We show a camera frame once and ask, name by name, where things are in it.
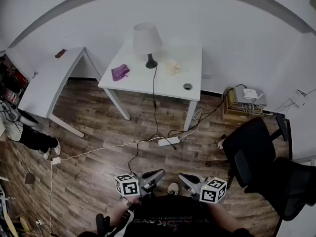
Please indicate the dark red cloth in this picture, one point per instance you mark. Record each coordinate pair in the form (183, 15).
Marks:
(60, 53)

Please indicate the white wall socket box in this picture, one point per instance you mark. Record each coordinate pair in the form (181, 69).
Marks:
(299, 99)

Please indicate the white floor plug socket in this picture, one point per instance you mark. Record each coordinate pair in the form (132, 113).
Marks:
(39, 223)

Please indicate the person's left forearm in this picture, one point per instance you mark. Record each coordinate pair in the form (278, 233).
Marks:
(118, 213)

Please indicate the person's black t-shirt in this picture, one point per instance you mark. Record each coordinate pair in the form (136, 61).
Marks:
(172, 211)

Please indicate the white power adapter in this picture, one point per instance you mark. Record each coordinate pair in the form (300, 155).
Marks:
(56, 160)

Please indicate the black mesh office chair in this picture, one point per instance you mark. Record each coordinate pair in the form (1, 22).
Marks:
(249, 142)

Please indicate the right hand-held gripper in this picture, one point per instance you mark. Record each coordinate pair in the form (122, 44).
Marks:
(212, 192)

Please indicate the white shade table lamp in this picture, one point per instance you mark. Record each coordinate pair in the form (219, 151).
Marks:
(146, 39)

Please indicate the person's right forearm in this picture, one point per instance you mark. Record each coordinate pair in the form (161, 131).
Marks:
(222, 213)

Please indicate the person's left hand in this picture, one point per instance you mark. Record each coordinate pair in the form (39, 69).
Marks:
(134, 200)

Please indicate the small grey clip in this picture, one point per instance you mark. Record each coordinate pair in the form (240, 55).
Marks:
(35, 75)

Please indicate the grey metal frame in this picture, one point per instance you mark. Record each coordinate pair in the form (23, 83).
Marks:
(304, 161)

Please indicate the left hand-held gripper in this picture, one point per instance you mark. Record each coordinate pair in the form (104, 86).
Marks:
(130, 187)

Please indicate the brown cardboard box stack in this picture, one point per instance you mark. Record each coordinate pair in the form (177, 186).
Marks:
(229, 112)

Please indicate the white square table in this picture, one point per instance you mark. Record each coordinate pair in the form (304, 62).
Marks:
(138, 83)

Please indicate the purple cloth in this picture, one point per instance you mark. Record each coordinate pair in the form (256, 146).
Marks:
(119, 71)

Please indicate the person's right white shoe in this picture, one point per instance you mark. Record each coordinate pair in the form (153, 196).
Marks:
(172, 189)

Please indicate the white curved desk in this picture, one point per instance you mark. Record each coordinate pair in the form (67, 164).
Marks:
(49, 78)

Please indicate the white power strip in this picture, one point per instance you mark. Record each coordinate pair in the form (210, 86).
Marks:
(168, 141)

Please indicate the cream ceramic mug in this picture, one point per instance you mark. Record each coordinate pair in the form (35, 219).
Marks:
(170, 68)

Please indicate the brown dustpan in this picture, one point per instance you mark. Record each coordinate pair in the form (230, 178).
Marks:
(29, 178)

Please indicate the silver wristwatch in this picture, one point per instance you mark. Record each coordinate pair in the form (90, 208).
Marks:
(126, 202)

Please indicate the clear plastic bottle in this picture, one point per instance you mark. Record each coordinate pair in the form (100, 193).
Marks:
(221, 144)

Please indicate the white router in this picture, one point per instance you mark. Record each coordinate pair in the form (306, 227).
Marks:
(249, 93)

